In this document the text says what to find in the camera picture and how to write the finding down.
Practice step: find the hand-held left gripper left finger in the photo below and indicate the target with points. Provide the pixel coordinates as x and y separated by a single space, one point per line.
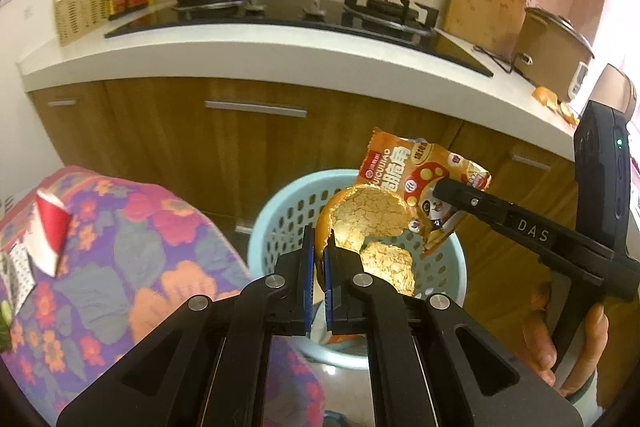
308 279

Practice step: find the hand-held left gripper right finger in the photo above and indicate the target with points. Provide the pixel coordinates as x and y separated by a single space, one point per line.
328 289

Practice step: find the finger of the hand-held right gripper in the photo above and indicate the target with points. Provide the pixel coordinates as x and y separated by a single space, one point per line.
480 204

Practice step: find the light blue plastic basket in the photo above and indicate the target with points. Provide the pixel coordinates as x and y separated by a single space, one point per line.
280 232

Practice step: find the large white-lined orange peel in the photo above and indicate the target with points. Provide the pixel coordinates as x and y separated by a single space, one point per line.
370 217

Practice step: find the orange panda snack bag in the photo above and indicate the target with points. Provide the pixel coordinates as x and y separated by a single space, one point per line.
400 167

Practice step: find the person's right hand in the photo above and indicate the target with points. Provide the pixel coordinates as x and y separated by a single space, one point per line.
582 347

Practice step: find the beige countertop appliance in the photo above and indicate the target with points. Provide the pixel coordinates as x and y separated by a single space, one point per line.
615 94

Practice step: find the orange peels on counter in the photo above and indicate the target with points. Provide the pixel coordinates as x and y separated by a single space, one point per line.
550 99

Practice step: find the beige rice cooker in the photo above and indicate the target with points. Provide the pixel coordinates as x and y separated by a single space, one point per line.
547 52

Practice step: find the floral purple tablecloth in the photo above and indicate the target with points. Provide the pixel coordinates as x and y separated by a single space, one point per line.
150 257

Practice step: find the black glass gas stove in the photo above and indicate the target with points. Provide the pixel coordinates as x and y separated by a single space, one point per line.
300 24

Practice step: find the red and white paper cup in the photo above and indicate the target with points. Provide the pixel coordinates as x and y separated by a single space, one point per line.
50 232

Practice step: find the white napkin with black dots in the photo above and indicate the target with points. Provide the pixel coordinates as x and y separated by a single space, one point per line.
17 279

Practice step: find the green leafy vegetable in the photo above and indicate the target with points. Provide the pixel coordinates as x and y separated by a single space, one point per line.
4 327

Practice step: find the beige woven utensil basket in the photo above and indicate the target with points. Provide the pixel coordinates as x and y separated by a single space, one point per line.
80 14

